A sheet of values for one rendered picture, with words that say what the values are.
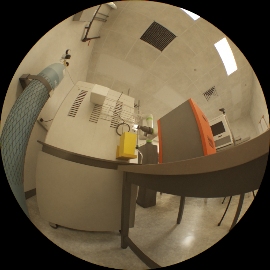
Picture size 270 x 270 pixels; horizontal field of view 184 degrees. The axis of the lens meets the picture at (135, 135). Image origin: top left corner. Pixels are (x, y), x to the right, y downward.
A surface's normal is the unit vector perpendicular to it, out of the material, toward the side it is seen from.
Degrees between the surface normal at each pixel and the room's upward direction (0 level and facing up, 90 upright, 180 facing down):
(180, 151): 90
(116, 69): 180
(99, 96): 180
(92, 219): 90
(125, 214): 90
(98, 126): 90
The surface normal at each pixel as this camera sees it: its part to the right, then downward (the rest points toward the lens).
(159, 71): -0.06, 0.92
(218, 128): -0.88, -0.23
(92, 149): 0.48, -0.33
